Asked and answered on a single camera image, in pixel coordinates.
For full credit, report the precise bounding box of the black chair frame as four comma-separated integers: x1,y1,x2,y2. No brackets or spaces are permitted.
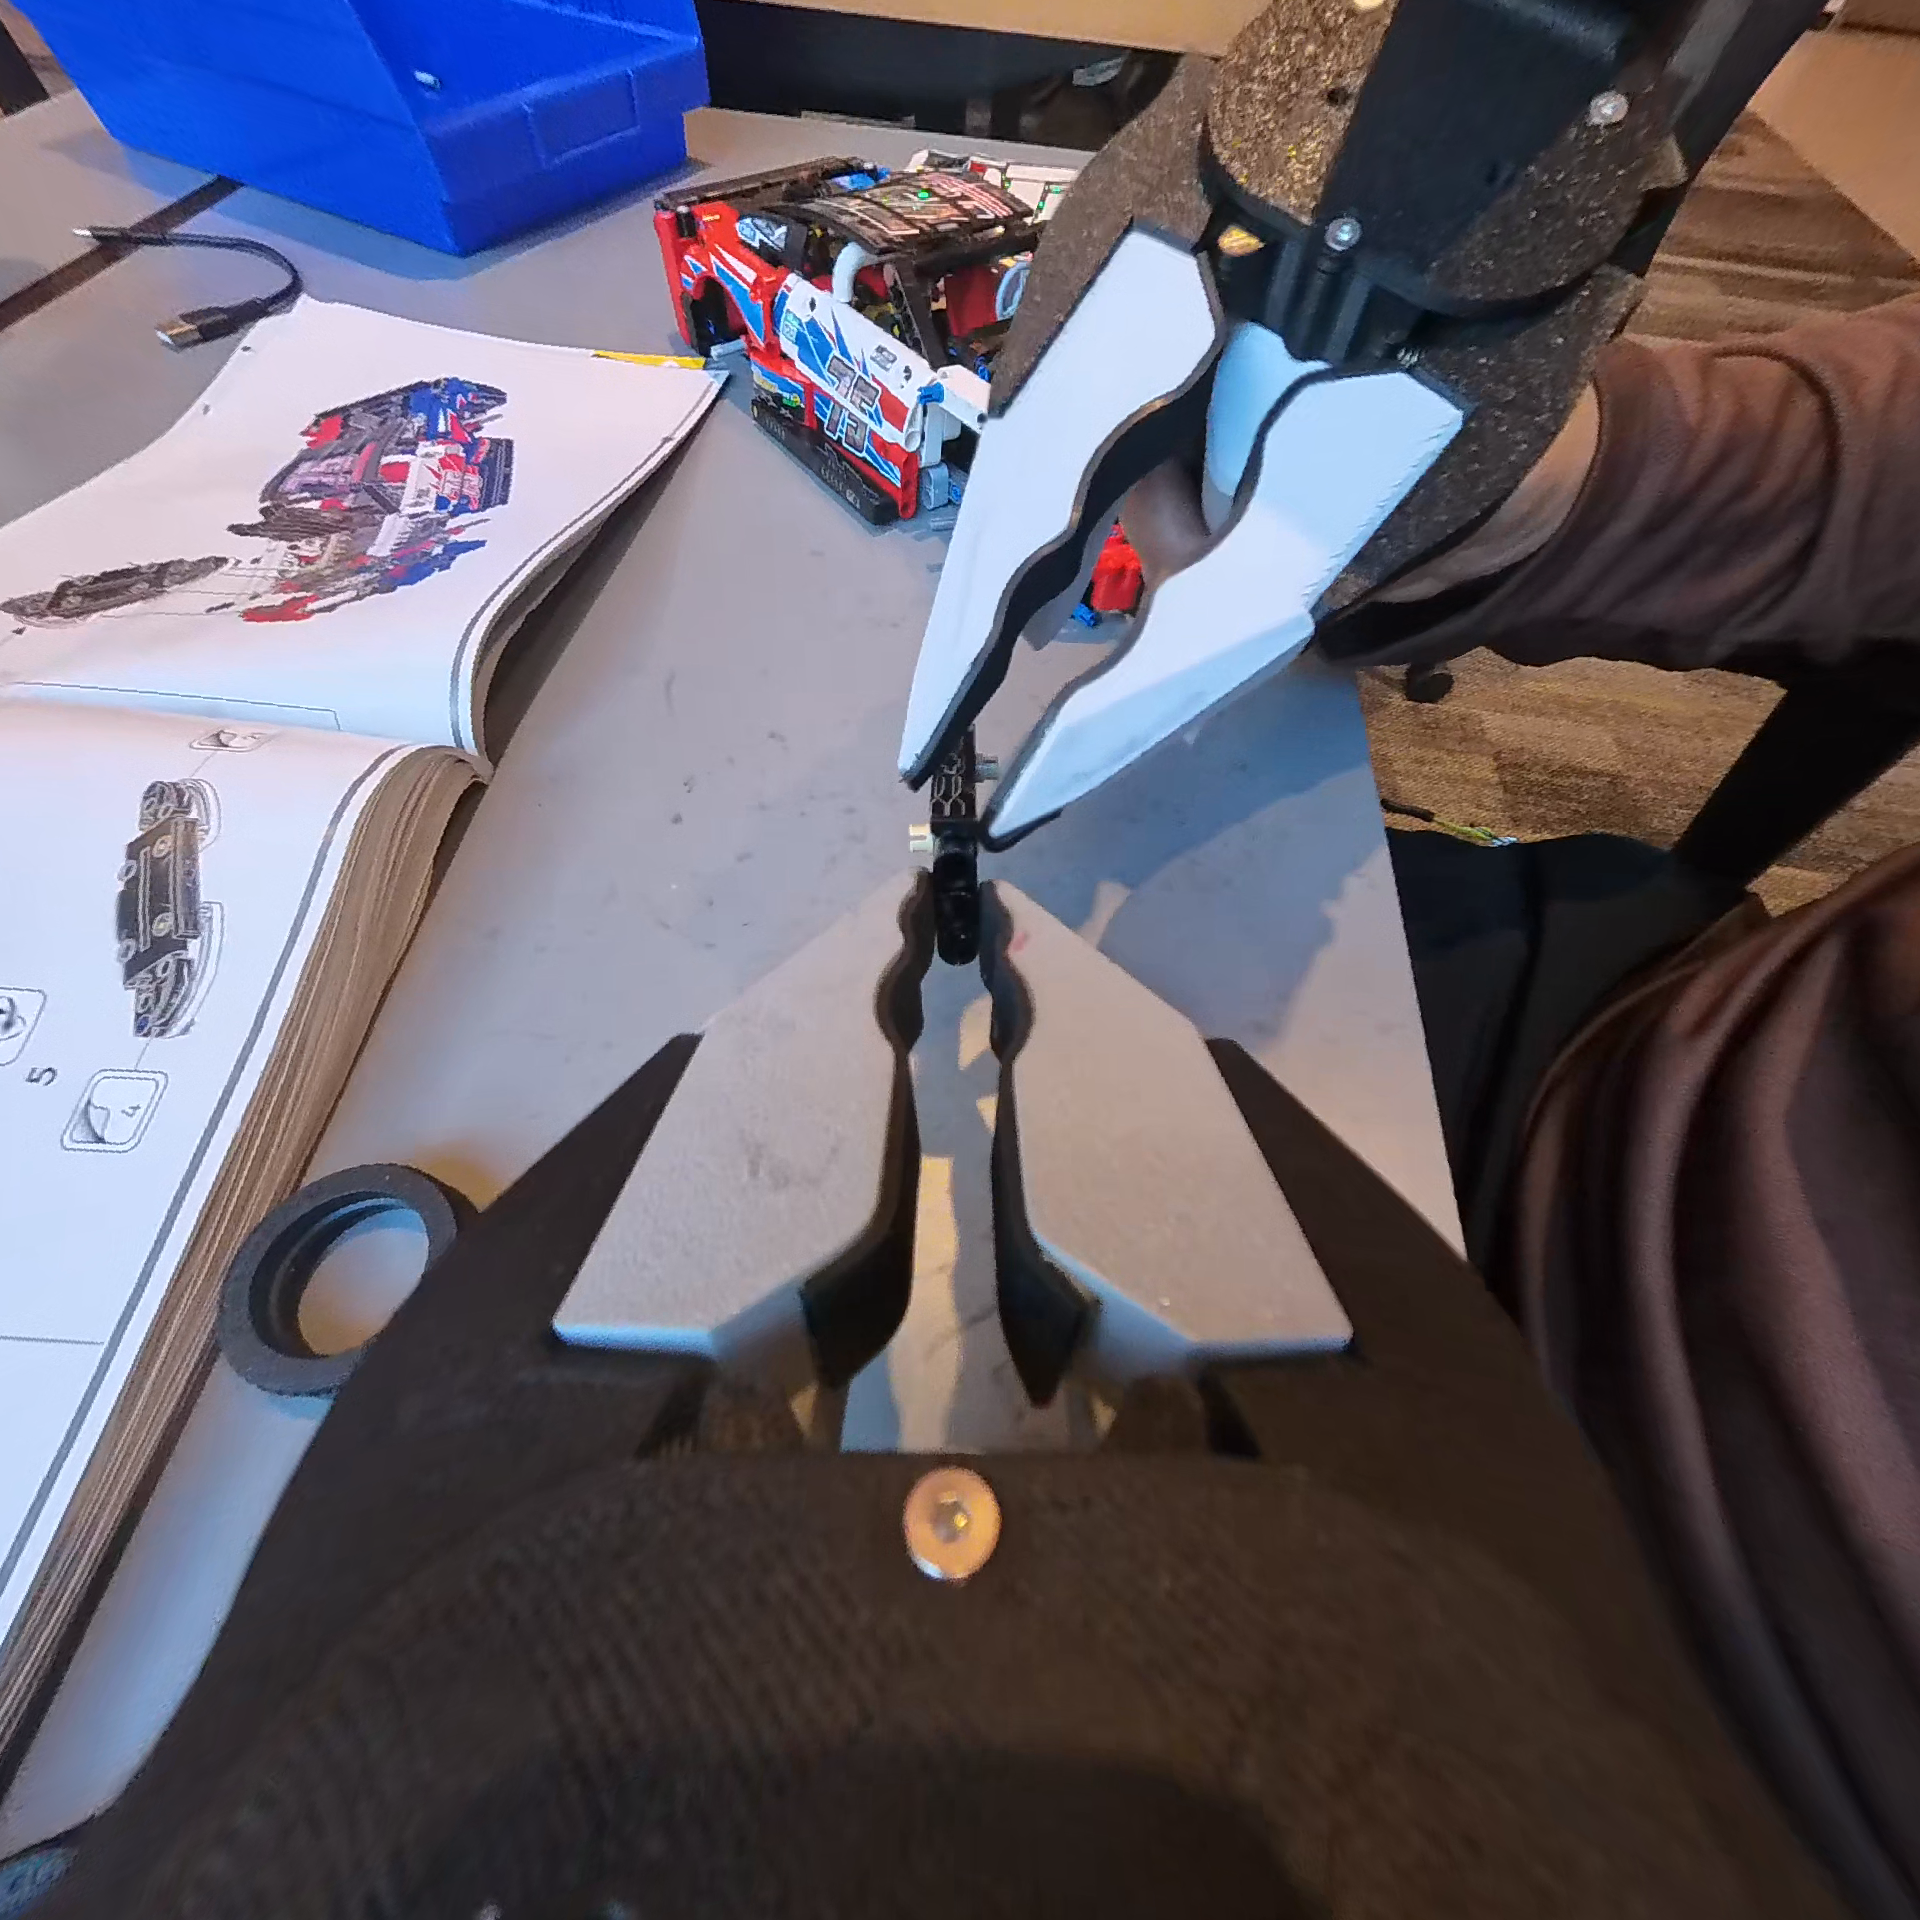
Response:
1670,631,1920,887

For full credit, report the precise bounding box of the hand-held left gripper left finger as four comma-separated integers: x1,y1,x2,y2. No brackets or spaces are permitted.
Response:
551,877,921,1393

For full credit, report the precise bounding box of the person's right hand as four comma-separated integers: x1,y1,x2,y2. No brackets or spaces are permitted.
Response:
1318,375,1605,654

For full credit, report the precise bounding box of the black patterned toy beam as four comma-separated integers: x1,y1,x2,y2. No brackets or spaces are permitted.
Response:
926,726,998,860

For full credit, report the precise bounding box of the black toy tire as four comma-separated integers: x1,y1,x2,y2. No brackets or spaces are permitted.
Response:
217,1160,458,1401

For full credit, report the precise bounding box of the blue plastic bin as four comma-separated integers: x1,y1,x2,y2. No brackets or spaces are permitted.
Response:
16,0,710,255

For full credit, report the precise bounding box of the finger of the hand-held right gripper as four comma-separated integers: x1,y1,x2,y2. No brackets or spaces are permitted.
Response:
896,229,1228,789
977,359,1466,852

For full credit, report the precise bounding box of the person's right forearm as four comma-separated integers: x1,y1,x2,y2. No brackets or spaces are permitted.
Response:
1500,292,1920,676

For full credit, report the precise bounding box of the red toy car model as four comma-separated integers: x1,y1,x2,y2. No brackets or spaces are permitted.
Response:
650,151,1085,524

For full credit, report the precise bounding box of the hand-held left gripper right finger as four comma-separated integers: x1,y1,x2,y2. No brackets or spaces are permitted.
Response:
982,877,1360,1404

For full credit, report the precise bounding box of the black usb cable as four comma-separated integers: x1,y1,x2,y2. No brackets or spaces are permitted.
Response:
76,224,302,353

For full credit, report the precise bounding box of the grey desk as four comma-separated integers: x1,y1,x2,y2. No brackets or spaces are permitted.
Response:
0,105,1465,1854

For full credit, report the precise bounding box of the person's brown shirt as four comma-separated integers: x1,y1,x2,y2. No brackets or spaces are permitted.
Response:
1516,855,1920,1920

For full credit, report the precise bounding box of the open instruction booklet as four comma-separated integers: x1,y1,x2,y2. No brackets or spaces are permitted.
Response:
0,292,728,1757

